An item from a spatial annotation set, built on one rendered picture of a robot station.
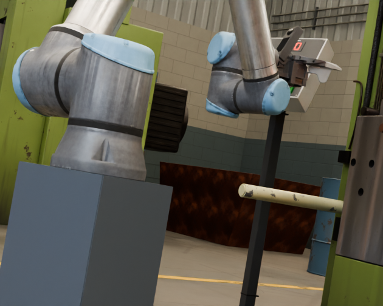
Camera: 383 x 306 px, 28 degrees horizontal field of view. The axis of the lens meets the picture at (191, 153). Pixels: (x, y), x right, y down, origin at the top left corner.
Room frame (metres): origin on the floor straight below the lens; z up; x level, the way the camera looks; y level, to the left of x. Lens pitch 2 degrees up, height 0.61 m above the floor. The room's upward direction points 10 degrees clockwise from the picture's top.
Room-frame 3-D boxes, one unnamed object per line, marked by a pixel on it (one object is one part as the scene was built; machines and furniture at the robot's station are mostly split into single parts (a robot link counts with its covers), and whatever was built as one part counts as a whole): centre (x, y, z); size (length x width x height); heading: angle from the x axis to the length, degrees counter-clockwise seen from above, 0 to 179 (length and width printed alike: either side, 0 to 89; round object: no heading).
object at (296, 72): (2.09, -0.22, 0.97); 0.12 x 0.08 x 0.09; 117
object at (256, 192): (2.59, -0.38, 0.62); 0.44 x 0.05 x 0.05; 117
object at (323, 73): (2.09, -0.32, 0.98); 0.09 x 0.03 x 0.06; 85
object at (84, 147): (1.51, 0.18, 0.65); 0.19 x 0.19 x 0.10
